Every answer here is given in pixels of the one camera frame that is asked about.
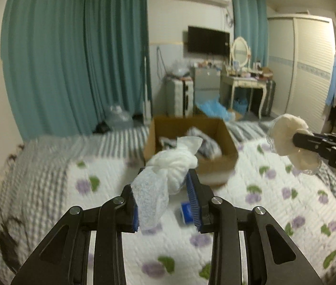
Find cream lace cloth bundle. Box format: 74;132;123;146
267;114;321;174

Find blue small tissue pack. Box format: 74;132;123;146
180;202;194;224

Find white knotted cloth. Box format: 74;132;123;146
131;136;203;230

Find white socks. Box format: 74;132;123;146
159;137;177;151

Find white floral quilt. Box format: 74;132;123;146
65;140;336;284

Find grey checked bed sheet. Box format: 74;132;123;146
0;122;336;284

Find dark striped suitcase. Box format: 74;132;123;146
261;80;276;116

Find blue storage basket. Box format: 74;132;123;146
232;98;249;116

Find white louvered wardrobe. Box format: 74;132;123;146
268;14;336;133

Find open cardboard box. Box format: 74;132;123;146
143;116;238;186

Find white dressing table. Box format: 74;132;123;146
219;71;269;119

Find blue plastic bags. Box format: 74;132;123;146
196;99;232;122

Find oval vanity mirror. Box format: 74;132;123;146
230;36;250;68

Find clear water jug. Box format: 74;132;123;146
105;104;134;131

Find grey mini fridge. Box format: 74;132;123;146
192;67;221;105

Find teal window curtain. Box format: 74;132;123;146
232;0;268;66

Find white suitcase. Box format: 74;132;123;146
166;78;194;118

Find clear plastic bag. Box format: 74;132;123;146
168;60;190;78

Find large teal curtain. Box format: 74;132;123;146
0;0;148;140

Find black wall television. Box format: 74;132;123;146
187;26;230;57

